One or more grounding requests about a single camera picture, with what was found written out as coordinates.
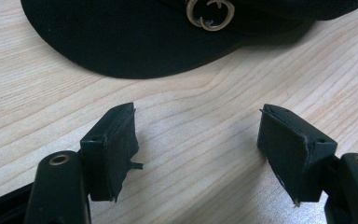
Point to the black cap with gold emblem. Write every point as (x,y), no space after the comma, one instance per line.
(143,37)

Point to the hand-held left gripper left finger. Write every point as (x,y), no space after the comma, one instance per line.
(108,155)

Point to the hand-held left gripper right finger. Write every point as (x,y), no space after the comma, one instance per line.
(295,155)

